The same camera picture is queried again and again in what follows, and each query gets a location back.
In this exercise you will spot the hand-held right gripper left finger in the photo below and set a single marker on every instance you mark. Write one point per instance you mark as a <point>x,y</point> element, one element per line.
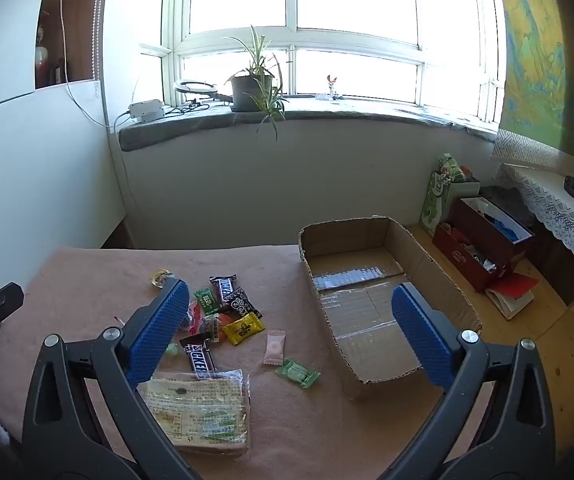
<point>159,330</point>

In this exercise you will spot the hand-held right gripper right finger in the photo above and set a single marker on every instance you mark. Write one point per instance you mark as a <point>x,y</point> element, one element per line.
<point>422,335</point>

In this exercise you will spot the brown chocolate bar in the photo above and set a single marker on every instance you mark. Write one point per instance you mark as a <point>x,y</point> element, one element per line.
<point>224,290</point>
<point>199,355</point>

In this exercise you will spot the round candy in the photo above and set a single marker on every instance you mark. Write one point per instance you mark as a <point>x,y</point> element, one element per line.
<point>162,279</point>

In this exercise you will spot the red plum packet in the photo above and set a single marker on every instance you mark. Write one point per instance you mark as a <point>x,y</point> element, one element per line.
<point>196,317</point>
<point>215,331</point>

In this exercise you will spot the yellow snack packet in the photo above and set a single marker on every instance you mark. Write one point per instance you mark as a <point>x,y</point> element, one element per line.
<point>242,329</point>

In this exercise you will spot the clear bread packet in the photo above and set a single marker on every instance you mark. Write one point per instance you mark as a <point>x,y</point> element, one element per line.
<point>197,410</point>

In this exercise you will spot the pink candy packet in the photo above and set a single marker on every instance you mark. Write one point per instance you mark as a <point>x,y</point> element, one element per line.
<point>273,347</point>

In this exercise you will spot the small green candy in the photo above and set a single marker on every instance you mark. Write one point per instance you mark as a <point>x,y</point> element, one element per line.
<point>170,349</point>

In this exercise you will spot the small green snack packet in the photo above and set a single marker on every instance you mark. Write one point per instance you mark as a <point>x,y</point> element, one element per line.
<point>206,301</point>

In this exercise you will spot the black snack packet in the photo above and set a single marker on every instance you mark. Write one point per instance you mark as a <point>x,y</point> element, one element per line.
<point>241,305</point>

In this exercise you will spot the red cardboard box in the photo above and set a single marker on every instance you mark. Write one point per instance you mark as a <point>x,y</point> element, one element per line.
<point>467,255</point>

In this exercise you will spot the red book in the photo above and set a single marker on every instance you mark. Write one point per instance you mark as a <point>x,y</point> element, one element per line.
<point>514,287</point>

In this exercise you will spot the green tissue box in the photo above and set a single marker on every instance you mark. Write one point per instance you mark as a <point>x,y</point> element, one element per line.
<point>434,205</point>

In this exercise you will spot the green candy packet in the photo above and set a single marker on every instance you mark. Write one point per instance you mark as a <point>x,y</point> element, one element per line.
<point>297,374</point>

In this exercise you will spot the dark wooden cabinet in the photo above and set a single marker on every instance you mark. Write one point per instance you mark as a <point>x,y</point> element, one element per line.
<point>562,265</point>

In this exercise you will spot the pink table blanket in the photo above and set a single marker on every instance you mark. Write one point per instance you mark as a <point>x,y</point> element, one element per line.
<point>292,435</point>

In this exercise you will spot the white lace cloth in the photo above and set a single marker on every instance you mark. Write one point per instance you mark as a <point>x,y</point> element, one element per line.
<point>557,200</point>

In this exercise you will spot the white power box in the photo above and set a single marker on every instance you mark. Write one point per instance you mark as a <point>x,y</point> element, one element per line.
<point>146,110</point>

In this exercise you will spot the potted spider plant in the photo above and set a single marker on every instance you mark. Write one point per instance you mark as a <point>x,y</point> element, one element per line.
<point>251,92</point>

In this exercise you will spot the wooden wall shelf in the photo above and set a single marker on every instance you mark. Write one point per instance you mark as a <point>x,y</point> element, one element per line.
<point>79,25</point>

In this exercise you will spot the white window frame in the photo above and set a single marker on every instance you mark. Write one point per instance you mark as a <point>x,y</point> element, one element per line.
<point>292,35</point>

